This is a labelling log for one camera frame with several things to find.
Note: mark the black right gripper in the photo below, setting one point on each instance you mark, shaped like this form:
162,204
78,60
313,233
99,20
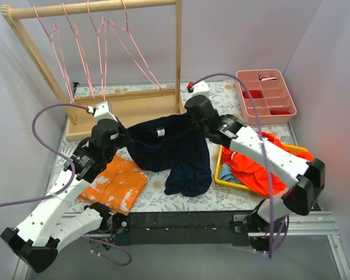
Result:
196,117

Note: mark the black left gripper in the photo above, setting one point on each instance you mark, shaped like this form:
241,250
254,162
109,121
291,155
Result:
123,132

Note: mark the navy blue shorts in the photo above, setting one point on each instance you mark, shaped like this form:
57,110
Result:
183,150

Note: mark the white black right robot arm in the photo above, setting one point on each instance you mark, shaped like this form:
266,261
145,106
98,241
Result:
304,180

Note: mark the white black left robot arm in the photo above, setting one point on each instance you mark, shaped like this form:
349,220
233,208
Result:
41,236

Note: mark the orange white patterned shorts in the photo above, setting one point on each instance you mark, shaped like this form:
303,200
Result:
117,187

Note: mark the bright orange shorts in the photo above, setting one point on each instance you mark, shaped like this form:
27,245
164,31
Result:
256,172

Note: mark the wooden clothes rack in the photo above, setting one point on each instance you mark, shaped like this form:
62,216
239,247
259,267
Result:
156,28

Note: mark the white garment label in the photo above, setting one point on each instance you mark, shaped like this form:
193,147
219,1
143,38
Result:
160,132

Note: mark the red white item in organizer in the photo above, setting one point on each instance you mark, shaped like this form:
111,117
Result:
267,78

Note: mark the light blue cloth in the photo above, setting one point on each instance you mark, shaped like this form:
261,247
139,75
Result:
225,174

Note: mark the pink divided organizer tray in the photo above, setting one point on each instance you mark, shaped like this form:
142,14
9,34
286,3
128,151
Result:
275,96

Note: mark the yellow plastic tray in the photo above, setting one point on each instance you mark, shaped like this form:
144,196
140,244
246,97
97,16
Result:
218,172

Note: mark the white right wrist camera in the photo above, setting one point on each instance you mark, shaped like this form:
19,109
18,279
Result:
201,88

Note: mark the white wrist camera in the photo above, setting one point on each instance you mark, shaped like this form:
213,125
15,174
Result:
201,88
101,111

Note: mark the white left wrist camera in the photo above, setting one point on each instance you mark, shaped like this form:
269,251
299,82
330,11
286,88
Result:
101,111

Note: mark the pink wire hanger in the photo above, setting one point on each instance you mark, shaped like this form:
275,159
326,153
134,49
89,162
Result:
56,43
76,33
132,49
102,56

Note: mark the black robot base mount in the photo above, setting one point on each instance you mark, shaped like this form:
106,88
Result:
197,227

